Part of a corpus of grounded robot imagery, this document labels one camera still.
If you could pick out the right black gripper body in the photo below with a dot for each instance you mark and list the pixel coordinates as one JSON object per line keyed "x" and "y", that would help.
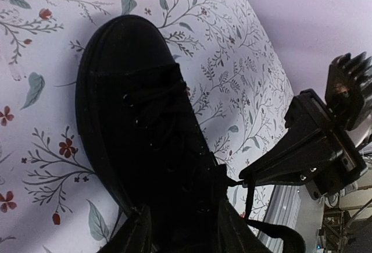
{"x": 308, "y": 110}

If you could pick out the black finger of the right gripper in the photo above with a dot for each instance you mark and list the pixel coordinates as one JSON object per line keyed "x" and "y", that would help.
{"x": 300, "y": 156}

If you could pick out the black shoe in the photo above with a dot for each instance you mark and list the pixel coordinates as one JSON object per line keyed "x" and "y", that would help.
{"x": 142, "y": 139}

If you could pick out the floral patterned table mat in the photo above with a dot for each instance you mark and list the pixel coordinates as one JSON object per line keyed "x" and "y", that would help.
{"x": 51, "y": 200}

